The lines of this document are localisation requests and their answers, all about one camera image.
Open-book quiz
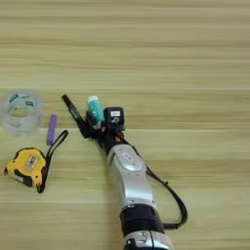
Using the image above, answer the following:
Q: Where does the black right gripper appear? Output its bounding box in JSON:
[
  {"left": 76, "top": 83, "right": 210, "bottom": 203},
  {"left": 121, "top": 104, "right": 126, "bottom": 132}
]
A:
[{"left": 80, "top": 110, "right": 132, "bottom": 156}]

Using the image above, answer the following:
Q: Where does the clear tape roll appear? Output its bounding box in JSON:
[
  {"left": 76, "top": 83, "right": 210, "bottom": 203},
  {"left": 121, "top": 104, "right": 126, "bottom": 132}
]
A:
[{"left": 0, "top": 89, "right": 44, "bottom": 138}]

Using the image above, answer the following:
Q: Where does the teal and white glue stick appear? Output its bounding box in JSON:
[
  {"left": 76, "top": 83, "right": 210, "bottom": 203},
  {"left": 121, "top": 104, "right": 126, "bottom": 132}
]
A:
[{"left": 86, "top": 95, "right": 105, "bottom": 127}]

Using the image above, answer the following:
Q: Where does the purple eraser bar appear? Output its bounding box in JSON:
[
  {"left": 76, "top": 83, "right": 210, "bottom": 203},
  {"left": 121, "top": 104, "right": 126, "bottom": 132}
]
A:
[{"left": 46, "top": 113, "right": 59, "bottom": 146}]

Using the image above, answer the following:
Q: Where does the yellow tape measure with strap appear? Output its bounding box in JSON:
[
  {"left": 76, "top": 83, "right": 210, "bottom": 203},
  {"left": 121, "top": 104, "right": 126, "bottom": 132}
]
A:
[{"left": 3, "top": 129, "right": 69, "bottom": 194}]

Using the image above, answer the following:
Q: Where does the black marker pen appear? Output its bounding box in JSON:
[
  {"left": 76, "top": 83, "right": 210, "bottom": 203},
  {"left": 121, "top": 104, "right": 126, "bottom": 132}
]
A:
[{"left": 61, "top": 94, "right": 88, "bottom": 132}]

